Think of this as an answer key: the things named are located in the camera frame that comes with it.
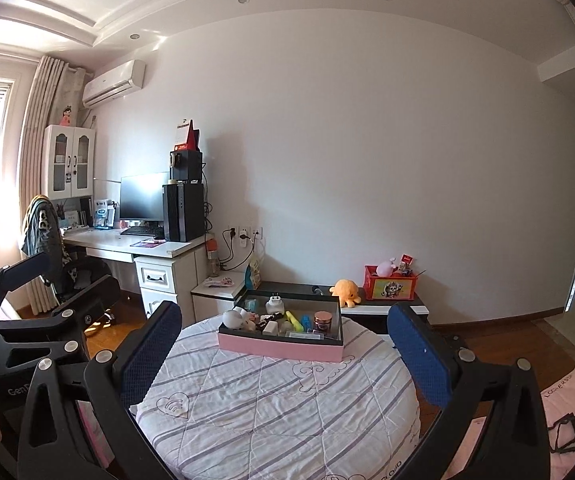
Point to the pink storage box tray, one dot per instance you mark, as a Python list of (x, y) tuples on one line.
[(281, 347)]

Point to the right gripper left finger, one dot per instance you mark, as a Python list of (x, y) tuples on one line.
[(53, 442)]

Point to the black office chair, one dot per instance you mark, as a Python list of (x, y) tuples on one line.
[(67, 274)]

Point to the clear plastic case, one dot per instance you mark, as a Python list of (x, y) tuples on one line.
[(304, 335)]

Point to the orange cap bottle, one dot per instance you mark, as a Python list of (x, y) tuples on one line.
[(213, 262)]

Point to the white computer desk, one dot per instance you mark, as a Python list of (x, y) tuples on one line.
[(163, 271)]

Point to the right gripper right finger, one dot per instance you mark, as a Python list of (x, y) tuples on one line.
[(456, 381)]

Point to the low black white cabinet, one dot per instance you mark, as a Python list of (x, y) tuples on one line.
[(370, 313)]

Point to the white air conditioner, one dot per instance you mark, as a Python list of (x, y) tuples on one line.
[(120, 81)]

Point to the white charger cube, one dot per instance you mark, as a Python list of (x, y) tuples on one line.
[(271, 328)]

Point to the small doll figurine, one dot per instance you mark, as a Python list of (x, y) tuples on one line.
[(66, 119)]

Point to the yellow highlighter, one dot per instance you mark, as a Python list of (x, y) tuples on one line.
[(295, 323)]

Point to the blue snack bag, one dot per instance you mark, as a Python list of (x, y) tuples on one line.
[(253, 279)]

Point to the black keyboard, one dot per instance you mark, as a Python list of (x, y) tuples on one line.
[(147, 230)]

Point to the pink plush toy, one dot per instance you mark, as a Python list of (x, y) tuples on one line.
[(386, 268)]

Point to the white glass door cabinet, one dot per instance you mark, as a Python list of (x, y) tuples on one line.
[(68, 162)]

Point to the blue small toy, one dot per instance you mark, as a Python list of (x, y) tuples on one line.
[(306, 321)]

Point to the striped white tablecloth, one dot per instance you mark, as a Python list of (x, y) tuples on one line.
[(215, 414)]

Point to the white round snail lamp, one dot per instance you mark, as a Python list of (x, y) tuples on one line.
[(237, 319)]

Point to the black computer monitor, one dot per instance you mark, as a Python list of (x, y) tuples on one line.
[(141, 197)]

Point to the black speaker box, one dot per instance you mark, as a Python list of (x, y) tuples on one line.
[(185, 165)]

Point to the black hair clip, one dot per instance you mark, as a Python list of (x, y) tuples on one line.
[(276, 316)]

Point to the red paper bag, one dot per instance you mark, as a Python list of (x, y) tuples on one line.
[(191, 141)]

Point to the black computer tower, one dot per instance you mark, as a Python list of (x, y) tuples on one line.
[(183, 206)]

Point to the rose gold round jar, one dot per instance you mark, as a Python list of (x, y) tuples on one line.
[(322, 321)]

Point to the orange octopus plush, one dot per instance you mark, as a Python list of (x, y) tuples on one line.
[(346, 292)]

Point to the white plug night light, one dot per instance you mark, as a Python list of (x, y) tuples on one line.
[(275, 305)]

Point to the pink bed cover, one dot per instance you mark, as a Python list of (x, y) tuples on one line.
[(556, 434)]

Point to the red toy crate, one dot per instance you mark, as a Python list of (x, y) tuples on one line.
[(396, 286)]

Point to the white wall power sockets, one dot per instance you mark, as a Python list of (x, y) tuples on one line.
[(243, 237)]

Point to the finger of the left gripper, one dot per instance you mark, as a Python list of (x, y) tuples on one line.
[(87, 304), (13, 277)]

